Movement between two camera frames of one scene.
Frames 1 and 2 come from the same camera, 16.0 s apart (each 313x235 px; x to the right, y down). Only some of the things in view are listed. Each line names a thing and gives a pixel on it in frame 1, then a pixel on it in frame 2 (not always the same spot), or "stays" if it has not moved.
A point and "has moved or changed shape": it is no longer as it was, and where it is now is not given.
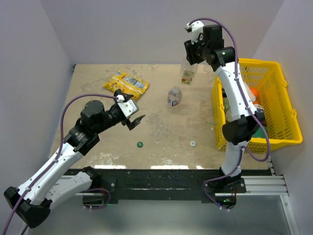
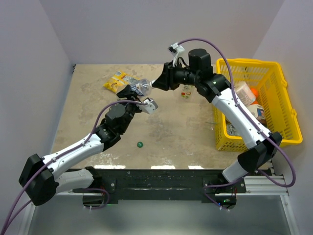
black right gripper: [190, 48] → [166, 81]
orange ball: [255, 91] stays
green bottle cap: [140, 144] stays
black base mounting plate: [162, 186] stays
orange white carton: [260, 110] stays
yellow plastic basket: [266, 76] stays
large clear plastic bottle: [188, 72] has moved or changed shape
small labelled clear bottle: [174, 97] → [141, 87]
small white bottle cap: [192, 143] → [151, 83]
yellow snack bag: [127, 83] stays
